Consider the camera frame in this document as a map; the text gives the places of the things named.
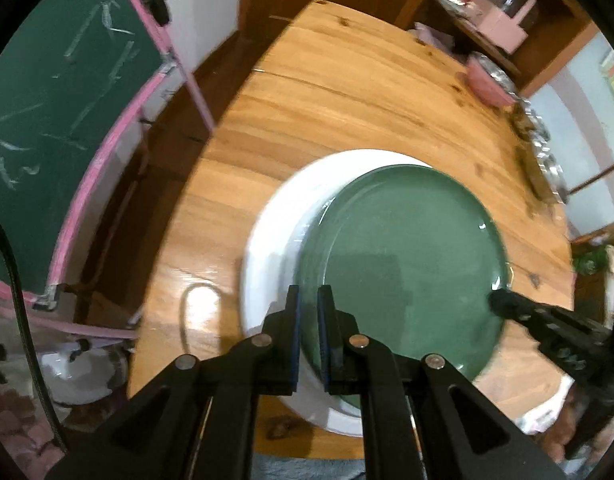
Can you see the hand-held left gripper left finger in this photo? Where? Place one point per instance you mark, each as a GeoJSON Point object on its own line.
{"type": "Point", "coordinates": [292, 355]}

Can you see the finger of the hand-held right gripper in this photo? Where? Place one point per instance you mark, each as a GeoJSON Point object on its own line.
{"type": "Point", "coordinates": [547, 325]}

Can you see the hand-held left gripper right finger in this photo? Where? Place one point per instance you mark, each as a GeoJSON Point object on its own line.
{"type": "Point", "coordinates": [329, 355]}

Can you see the white plate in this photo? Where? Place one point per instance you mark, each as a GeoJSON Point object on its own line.
{"type": "Point", "coordinates": [272, 260]}

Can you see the green plate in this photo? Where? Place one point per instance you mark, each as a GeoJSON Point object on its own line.
{"type": "Point", "coordinates": [412, 260]}

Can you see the large steel bowl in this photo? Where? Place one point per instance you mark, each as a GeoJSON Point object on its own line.
{"type": "Point", "coordinates": [552, 175]}

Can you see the small steel bowl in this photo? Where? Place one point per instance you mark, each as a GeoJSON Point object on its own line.
{"type": "Point", "coordinates": [532, 122]}

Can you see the pink bowl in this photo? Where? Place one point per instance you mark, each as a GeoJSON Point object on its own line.
{"type": "Point", "coordinates": [482, 87]}

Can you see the green printed bag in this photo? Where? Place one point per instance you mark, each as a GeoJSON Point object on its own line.
{"type": "Point", "coordinates": [589, 260]}

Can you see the light blue sliding wardrobe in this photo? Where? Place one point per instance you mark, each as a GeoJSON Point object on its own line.
{"type": "Point", "coordinates": [577, 130]}

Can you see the white bucket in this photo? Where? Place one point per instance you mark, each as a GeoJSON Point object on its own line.
{"type": "Point", "coordinates": [82, 375]}

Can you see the wooden shelf unit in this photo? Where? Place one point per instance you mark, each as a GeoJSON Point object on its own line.
{"type": "Point", "coordinates": [562, 25]}

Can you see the pink basket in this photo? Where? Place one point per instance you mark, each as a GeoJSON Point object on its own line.
{"type": "Point", "coordinates": [504, 22]}

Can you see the pink folded cloth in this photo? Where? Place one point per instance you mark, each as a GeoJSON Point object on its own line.
{"type": "Point", "coordinates": [432, 35]}

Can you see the green chalkboard with pink frame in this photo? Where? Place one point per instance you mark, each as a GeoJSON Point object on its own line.
{"type": "Point", "coordinates": [47, 110]}

